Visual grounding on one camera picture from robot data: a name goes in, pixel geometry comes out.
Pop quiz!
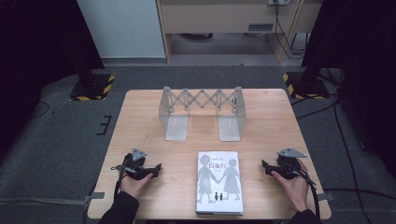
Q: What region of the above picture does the black floor cable loop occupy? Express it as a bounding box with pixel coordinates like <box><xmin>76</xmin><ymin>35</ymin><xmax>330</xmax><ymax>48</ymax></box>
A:
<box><xmin>30</xmin><ymin>101</ymin><xmax>51</xmax><ymax>119</ymax></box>

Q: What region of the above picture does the black stand base striped edge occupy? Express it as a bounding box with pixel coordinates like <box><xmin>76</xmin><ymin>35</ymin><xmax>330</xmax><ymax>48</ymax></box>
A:
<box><xmin>69</xmin><ymin>72</ymin><xmax>117</xmax><ymax>103</ymax></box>
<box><xmin>282</xmin><ymin>71</ymin><xmax>331</xmax><ymax>101</ymax></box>

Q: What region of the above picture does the black curtain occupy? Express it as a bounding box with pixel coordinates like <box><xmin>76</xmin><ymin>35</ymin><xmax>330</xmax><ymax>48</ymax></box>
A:
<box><xmin>0</xmin><ymin>0</ymin><xmax>106</xmax><ymax>162</ymax></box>
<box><xmin>301</xmin><ymin>0</ymin><xmax>396</xmax><ymax>180</ymax></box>

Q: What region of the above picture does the person's left hand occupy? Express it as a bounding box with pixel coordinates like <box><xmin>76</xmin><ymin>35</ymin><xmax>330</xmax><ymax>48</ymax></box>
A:
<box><xmin>119</xmin><ymin>172</ymin><xmax>154</xmax><ymax>201</ymax></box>

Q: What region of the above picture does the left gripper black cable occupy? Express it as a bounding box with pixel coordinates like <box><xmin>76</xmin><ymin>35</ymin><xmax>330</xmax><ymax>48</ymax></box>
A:
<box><xmin>110</xmin><ymin>153</ymin><xmax>134</xmax><ymax>201</ymax></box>

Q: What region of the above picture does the person's right hand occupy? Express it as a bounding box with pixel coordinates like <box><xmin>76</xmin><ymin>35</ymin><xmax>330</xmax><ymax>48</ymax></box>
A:
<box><xmin>271</xmin><ymin>159</ymin><xmax>309</xmax><ymax>213</ymax></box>

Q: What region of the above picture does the grey hardcover book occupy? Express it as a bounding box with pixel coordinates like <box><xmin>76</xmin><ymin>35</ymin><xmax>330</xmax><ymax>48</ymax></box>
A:
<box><xmin>194</xmin><ymin>150</ymin><xmax>245</xmax><ymax>217</ymax></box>

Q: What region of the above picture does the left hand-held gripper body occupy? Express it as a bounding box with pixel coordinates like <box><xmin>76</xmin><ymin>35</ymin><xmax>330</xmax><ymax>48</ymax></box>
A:
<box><xmin>121</xmin><ymin>147</ymin><xmax>149</xmax><ymax>180</ymax></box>

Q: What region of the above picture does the long black floor cable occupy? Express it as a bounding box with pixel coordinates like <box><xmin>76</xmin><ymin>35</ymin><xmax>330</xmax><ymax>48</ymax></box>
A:
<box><xmin>294</xmin><ymin>92</ymin><xmax>367</xmax><ymax>224</ymax></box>

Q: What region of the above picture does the thin black floor cable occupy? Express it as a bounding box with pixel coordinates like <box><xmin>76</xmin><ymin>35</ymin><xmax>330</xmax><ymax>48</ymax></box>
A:
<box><xmin>323</xmin><ymin>187</ymin><xmax>396</xmax><ymax>201</ymax></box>

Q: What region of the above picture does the expandable metal bookend rack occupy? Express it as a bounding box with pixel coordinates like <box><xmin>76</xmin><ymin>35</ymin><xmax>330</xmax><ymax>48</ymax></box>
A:
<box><xmin>158</xmin><ymin>85</ymin><xmax>248</xmax><ymax>143</ymax></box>

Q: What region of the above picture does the white panel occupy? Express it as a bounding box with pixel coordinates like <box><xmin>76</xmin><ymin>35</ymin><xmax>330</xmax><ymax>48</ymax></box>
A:
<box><xmin>76</xmin><ymin>0</ymin><xmax>167</xmax><ymax>60</ymax></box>

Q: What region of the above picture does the hanging black cable bundle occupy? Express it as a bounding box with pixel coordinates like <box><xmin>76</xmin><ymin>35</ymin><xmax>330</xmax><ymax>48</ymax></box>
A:
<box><xmin>273</xmin><ymin>0</ymin><xmax>308</xmax><ymax>61</ymax></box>

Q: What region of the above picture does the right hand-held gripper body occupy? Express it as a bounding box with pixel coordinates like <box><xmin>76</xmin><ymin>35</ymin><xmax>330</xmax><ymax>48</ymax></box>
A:
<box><xmin>276</xmin><ymin>147</ymin><xmax>308</xmax><ymax>181</ymax></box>

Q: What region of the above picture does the grey tape strip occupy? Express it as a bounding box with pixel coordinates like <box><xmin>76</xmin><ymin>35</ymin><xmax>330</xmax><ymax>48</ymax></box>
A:
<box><xmin>317</xmin><ymin>192</ymin><xmax>336</xmax><ymax>203</ymax></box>
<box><xmin>82</xmin><ymin>191</ymin><xmax>106</xmax><ymax>207</ymax></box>

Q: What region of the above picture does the light wooden desk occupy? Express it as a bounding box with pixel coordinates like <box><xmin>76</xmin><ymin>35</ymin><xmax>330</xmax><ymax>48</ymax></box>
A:
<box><xmin>155</xmin><ymin>0</ymin><xmax>323</xmax><ymax>65</ymax></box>

